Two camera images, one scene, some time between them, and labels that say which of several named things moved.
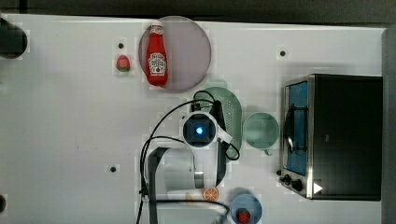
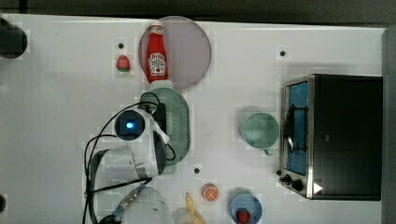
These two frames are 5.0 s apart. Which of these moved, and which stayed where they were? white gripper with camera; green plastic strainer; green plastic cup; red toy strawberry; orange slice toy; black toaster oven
Moved: white gripper with camera; green plastic strainer
Stayed: orange slice toy; red toy strawberry; black toaster oven; green plastic cup
